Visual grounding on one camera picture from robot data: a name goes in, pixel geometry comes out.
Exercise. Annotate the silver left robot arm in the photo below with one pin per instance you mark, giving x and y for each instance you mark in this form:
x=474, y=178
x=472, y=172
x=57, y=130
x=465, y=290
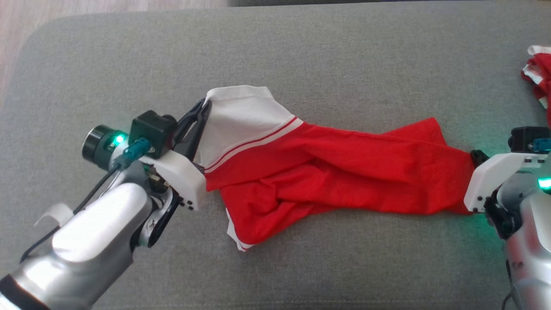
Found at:
x=94, y=232

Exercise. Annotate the red and white shorts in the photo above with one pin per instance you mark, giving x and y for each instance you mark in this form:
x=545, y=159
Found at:
x=344, y=172

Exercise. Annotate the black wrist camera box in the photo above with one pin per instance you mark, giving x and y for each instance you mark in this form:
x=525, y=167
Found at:
x=523, y=137
x=150, y=129

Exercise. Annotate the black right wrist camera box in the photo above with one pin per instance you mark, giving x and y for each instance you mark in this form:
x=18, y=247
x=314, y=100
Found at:
x=523, y=137

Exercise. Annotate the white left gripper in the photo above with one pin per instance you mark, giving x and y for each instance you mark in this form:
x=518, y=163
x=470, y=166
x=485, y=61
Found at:
x=181, y=172

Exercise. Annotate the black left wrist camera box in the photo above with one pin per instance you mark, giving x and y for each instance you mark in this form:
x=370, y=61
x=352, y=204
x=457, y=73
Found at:
x=150, y=129

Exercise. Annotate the red garment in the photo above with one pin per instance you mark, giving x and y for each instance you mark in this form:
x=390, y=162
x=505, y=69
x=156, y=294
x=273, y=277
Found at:
x=540, y=77

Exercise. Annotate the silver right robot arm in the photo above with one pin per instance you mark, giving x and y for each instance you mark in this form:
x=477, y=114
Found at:
x=529, y=258

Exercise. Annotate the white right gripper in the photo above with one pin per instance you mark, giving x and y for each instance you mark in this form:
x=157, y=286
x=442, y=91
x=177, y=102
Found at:
x=486, y=181

